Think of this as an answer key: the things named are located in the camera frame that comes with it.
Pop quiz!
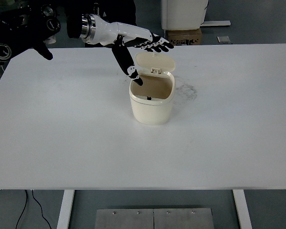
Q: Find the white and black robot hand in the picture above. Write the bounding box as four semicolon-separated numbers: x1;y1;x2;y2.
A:
94;18;175;87

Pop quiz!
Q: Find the cream plastic trash bin with lid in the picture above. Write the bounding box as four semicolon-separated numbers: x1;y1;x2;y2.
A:
129;52;176;125

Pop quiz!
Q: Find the person in dark trousers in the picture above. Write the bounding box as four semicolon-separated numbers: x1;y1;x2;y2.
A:
61;0;137;48

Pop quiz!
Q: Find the brown cardboard box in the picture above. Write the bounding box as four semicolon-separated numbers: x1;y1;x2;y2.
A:
165;28;203;46

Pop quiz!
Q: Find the white rounded appliance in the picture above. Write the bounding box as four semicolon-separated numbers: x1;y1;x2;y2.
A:
160;0;209;31

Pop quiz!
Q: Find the white table foot bar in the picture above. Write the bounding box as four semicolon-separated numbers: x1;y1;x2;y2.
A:
200;21;231;27

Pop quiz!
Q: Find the small grey square floor plate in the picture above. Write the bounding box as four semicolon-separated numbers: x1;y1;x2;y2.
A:
216;35;232;44

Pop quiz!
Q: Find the white table leg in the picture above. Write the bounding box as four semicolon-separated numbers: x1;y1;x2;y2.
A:
56;190;75;229
232;190;253;229

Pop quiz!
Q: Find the grey metal plate with screws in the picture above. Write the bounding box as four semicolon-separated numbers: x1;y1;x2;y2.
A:
153;208;215;229
94;208;154;229

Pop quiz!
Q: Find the black floor cable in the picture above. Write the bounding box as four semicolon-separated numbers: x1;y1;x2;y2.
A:
31;190;52;229
15;190;29;229

